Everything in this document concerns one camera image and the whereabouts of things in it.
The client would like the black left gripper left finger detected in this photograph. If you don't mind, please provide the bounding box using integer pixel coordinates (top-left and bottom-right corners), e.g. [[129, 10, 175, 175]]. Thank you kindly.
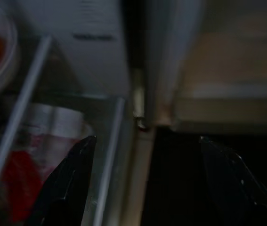
[[27, 135, 97, 226]]

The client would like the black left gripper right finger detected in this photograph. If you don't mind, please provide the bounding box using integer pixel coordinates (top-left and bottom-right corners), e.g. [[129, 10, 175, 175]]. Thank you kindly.
[[199, 135, 267, 226]]

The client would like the grey fridge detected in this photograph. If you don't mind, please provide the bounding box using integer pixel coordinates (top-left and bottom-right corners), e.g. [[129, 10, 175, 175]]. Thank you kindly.
[[0, 0, 204, 226]]

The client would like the clear bag red label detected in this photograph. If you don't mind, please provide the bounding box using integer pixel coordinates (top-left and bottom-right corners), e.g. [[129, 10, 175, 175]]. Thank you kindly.
[[0, 103, 94, 219]]

